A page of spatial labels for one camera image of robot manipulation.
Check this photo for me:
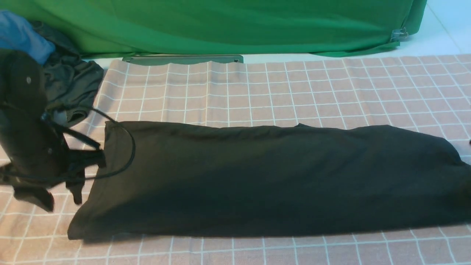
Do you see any dark gray long-sleeve top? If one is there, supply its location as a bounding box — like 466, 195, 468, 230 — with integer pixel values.
68, 121, 470, 240

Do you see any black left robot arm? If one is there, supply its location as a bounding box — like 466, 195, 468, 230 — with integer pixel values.
0, 49, 106, 212

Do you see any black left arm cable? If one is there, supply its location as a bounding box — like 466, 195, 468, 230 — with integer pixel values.
0, 105, 136, 184

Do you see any clear binder clip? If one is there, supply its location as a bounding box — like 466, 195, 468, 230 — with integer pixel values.
390, 27, 409, 42

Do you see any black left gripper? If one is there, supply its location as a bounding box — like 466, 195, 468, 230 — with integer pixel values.
1, 110, 106, 212

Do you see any blue garment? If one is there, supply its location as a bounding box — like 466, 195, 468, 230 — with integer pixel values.
0, 10, 56, 65

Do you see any crumpled dark gray garment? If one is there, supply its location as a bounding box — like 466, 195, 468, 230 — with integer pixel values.
30, 20, 105, 127

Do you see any green flat bar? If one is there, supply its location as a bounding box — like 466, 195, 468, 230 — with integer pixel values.
122, 55, 244, 66

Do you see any green backdrop cloth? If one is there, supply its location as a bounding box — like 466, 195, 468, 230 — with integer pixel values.
1, 0, 427, 58

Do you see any pink checkered tablecloth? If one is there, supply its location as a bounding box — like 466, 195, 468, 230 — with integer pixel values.
1, 54, 470, 265

